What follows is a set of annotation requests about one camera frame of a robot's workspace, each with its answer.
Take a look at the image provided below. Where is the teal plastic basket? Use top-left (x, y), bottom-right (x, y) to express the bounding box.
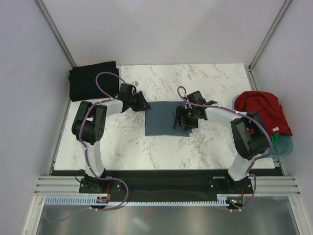
top-left (231, 96), bottom-right (293, 159)

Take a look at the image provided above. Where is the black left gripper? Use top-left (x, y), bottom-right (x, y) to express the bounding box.
top-left (128, 91), bottom-right (151, 113)

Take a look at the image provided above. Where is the red t-shirt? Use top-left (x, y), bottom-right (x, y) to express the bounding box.
top-left (234, 91), bottom-right (292, 136)

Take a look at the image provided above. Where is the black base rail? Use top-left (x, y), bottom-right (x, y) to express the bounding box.
top-left (78, 168), bottom-right (284, 203)

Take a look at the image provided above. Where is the aluminium frame post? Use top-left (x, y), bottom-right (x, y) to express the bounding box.
top-left (34, 0), bottom-right (77, 67)
top-left (248, 0), bottom-right (294, 71)

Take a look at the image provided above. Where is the aluminium front frame profile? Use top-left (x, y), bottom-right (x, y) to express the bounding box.
top-left (35, 176), bottom-right (301, 196)

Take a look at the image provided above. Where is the white slotted cable duct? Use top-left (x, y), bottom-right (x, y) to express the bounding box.
top-left (45, 195), bottom-right (242, 207)

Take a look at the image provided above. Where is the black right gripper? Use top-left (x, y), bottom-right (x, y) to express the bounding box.
top-left (173, 106), bottom-right (199, 130)

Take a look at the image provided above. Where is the left aluminium frame post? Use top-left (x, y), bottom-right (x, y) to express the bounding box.
top-left (34, 0), bottom-right (77, 67)

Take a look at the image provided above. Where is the right aluminium frame post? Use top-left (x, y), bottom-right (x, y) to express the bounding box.
top-left (248, 0), bottom-right (294, 71)

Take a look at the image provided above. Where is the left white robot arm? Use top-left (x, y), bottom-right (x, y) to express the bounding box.
top-left (71, 83), bottom-right (151, 193)

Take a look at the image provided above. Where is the folded black t-shirt stack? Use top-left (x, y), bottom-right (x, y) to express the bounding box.
top-left (68, 61), bottom-right (119, 102)

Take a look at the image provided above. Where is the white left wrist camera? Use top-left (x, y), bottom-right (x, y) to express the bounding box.
top-left (131, 81), bottom-right (139, 87)

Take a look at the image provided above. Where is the blue-grey t-shirt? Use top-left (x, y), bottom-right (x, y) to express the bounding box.
top-left (145, 101), bottom-right (191, 137)

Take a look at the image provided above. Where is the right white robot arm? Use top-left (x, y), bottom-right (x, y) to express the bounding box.
top-left (173, 91), bottom-right (273, 193)

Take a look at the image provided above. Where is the green t-shirt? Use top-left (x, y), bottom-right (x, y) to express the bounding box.
top-left (271, 133), bottom-right (280, 152)

